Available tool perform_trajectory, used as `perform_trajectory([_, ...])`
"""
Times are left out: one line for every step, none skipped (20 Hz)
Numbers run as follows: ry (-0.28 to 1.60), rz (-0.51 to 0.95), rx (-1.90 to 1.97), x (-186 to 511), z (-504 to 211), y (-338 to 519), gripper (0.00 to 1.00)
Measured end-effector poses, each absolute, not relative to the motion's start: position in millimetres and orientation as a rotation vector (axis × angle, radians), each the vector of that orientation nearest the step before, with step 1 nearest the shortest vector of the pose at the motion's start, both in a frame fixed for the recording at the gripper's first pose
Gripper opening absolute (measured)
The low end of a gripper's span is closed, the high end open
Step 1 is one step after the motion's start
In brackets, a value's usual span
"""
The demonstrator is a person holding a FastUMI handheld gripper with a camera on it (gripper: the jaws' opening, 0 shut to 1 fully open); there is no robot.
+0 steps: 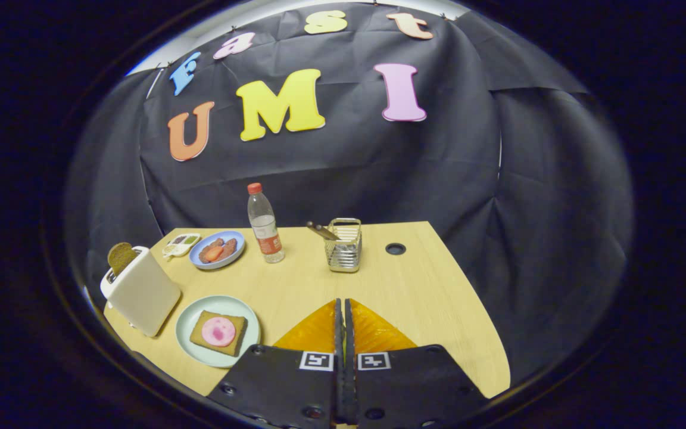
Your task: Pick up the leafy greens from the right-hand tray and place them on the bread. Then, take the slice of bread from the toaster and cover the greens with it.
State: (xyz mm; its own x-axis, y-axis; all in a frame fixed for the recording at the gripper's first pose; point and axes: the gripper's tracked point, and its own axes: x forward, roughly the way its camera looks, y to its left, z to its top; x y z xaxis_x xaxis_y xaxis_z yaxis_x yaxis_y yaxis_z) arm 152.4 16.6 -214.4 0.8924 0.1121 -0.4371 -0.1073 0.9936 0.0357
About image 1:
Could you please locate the black backdrop cloth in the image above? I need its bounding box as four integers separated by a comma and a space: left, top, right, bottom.
63, 3, 634, 388

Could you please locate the wooden-handled utensil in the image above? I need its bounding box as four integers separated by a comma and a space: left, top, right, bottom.
310, 224, 342, 243
306, 221, 340, 240

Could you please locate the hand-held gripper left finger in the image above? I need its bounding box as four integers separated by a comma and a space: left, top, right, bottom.
207, 299, 347, 429

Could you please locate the light green round plate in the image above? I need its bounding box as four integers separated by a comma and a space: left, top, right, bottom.
175, 295, 261, 368

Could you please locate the metal wire utensil holder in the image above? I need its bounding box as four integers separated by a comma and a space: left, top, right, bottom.
324, 217, 363, 273

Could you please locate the white toaster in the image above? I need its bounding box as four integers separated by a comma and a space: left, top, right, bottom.
100, 245, 182, 338

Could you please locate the round-topped brown bread slice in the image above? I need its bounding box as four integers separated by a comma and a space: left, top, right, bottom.
108, 242, 138, 276

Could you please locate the pink ham slice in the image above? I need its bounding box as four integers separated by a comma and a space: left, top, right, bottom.
201, 316, 237, 347

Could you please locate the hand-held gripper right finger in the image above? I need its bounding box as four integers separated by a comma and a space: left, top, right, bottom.
345, 299, 489, 429

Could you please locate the clear red-capped water bottle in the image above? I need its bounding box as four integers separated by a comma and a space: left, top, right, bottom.
247, 182, 286, 264

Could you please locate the square brown bread slice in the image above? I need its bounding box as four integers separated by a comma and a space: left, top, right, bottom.
189, 310, 248, 357

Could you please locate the white divided condiment tray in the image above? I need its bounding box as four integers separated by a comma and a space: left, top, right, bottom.
162, 233, 202, 260

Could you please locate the blue plate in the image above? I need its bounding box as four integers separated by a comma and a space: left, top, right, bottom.
189, 231, 246, 270

